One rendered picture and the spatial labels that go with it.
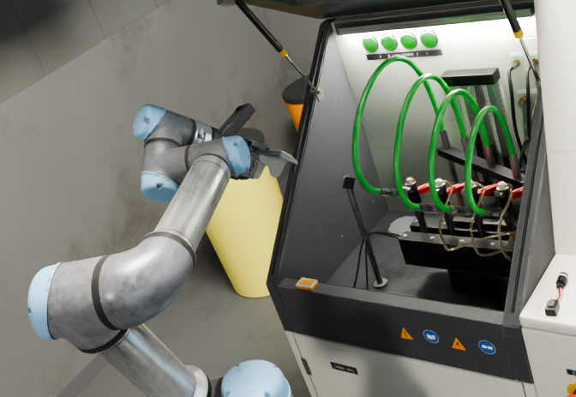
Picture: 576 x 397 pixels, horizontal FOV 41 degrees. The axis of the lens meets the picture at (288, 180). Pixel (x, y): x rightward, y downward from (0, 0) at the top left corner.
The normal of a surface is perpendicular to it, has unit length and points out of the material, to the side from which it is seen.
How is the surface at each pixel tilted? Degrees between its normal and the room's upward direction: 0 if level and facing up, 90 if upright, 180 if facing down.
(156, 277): 71
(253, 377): 7
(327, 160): 90
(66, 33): 90
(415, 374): 90
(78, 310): 75
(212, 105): 90
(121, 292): 62
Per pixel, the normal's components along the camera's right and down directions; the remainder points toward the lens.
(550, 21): -0.62, 0.31
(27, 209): 0.81, 0.00
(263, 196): 0.69, 0.16
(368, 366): -0.56, 0.53
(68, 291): -0.36, -0.28
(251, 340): -0.31, -0.85
